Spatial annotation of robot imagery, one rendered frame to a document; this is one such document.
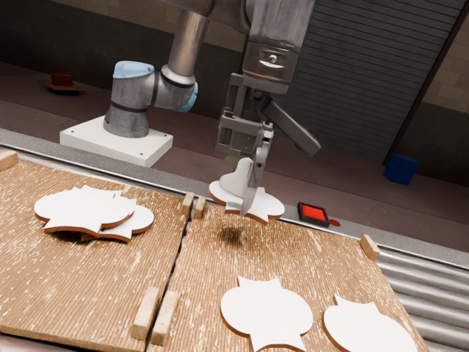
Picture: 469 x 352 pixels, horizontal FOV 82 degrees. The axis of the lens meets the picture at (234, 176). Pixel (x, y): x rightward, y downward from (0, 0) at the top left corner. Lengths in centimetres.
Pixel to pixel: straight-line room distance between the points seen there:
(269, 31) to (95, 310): 42
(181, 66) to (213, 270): 65
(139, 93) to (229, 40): 426
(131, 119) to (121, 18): 479
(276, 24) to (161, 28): 506
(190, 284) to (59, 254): 20
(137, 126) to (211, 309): 71
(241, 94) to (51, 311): 37
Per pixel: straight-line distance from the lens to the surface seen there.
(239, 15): 48
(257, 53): 40
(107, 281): 45
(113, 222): 48
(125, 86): 95
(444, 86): 595
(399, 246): 85
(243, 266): 50
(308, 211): 76
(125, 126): 97
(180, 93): 95
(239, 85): 41
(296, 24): 40
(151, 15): 550
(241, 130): 40
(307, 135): 44
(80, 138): 93
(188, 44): 90
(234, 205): 44
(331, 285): 55
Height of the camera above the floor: 127
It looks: 24 degrees down
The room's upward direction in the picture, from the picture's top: 15 degrees clockwise
